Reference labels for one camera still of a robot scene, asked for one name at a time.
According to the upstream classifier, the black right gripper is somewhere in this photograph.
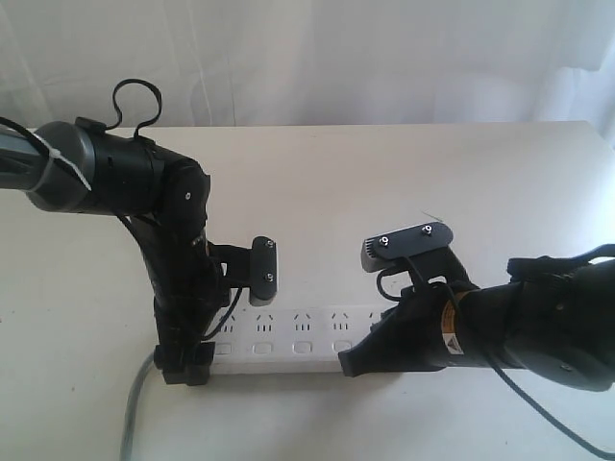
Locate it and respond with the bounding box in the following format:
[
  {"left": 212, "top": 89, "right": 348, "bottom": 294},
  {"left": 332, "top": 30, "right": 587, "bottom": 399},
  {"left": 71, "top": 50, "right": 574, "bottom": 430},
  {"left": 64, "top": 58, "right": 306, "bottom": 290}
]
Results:
[{"left": 338, "top": 247, "right": 475, "bottom": 377}]

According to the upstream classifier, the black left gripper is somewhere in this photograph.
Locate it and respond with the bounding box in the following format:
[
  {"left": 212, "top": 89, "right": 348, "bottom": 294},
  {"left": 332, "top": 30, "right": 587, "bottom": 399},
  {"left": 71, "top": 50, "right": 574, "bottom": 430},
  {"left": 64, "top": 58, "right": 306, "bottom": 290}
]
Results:
[{"left": 148, "top": 234, "right": 225, "bottom": 385}]

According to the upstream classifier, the white five-outlet power strip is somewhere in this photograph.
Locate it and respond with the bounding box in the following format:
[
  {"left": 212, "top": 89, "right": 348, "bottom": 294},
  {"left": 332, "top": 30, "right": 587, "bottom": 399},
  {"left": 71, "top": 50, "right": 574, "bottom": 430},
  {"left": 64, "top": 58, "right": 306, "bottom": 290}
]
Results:
[{"left": 210, "top": 304, "right": 386, "bottom": 376}]

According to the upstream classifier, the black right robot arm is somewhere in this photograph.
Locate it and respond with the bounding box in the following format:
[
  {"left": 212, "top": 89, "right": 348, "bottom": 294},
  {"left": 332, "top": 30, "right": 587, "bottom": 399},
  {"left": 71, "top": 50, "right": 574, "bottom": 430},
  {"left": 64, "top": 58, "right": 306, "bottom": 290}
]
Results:
[{"left": 338, "top": 244, "right": 614, "bottom": 392}]

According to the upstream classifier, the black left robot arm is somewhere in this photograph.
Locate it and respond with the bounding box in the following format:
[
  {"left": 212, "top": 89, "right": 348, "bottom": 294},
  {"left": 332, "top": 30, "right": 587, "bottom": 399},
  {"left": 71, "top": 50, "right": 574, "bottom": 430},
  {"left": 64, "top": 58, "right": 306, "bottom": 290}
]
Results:
[{"left": 1, "top": 118, "right": 228, "bottom": 386}]

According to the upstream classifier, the white zip tie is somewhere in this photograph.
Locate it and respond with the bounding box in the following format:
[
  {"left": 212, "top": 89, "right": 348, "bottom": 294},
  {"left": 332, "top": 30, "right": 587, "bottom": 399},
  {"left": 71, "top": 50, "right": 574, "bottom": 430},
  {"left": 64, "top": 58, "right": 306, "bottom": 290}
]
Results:
[{"left": 1, "top": 117, "right": 92, "bottom": 192}]

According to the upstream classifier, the white backdrop curtain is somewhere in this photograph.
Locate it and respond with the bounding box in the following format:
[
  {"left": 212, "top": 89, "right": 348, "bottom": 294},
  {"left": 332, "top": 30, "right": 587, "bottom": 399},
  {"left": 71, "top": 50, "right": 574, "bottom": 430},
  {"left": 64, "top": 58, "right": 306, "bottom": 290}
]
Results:
[{"left": 1, "top": 1, "right": 614, "bottom": 142}]

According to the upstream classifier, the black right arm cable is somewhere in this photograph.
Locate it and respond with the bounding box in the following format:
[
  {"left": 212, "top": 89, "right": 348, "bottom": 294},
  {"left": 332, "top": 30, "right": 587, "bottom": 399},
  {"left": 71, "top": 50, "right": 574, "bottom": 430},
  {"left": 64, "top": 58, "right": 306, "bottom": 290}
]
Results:
[{"left": 374, "top": 254, "right": 615, "bottom": 460}]

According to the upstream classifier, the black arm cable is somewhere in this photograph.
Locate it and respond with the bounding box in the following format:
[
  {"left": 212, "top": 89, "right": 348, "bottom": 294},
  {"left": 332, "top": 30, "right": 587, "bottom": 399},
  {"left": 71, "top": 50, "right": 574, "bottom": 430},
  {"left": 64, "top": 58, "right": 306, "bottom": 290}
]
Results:
[
  {"left": 111, "top": 79, "right": 244, "bottom": 340},
  {"left": 374, "top": 254, "right": 615, "bottom": 460}
]

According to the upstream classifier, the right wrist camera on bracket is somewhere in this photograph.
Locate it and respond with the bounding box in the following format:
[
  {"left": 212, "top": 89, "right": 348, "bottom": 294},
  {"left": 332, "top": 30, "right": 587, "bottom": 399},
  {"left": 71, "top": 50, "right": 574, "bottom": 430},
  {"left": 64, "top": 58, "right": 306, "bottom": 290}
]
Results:
[{"left": 360, "top": 222, "right": 454, "bottom": 273}]

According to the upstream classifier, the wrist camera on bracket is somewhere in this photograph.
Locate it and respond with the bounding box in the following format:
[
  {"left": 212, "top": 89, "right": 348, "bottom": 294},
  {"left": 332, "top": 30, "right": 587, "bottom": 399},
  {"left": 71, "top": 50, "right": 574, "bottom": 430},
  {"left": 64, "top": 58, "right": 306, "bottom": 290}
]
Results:
[
  {"left": 209, "top": 235, "right": 278, "bottom": 306},
  {"left": 360, "top": 222, "right": 454, "bottom": 273}
]

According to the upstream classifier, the grey power cord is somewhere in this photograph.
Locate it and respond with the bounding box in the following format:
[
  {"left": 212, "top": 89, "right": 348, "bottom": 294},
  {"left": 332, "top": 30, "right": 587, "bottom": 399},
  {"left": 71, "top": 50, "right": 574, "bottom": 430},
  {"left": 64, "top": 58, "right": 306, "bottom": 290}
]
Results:
[{"left": 119, "top": 352, "right": 158, "bottom": 461}]

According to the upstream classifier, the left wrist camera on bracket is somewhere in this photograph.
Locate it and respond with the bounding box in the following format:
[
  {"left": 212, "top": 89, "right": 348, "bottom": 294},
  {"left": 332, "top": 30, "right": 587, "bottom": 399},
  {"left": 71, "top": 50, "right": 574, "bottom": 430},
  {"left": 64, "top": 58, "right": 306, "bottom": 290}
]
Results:
[{"left": 209, "top": 235, "right": 278, "bottom": 306}]

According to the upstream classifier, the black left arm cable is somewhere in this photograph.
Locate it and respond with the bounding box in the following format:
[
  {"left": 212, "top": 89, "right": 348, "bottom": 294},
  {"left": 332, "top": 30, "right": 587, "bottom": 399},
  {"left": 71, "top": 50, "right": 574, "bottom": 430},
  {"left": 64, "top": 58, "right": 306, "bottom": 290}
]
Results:
[{"left": 111, "top": 79, "right": 244, "bottom": 340}]

